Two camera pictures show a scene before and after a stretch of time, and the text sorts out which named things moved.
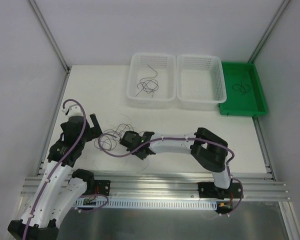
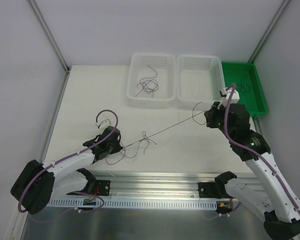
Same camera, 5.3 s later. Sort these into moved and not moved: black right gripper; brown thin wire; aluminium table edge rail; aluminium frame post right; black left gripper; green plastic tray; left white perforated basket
Moved: black left gripper; black right gripper; brown thin wire
Not moved: aluminium frame post right; green plastic tray; left white perforated basket; aluminium table edge rail
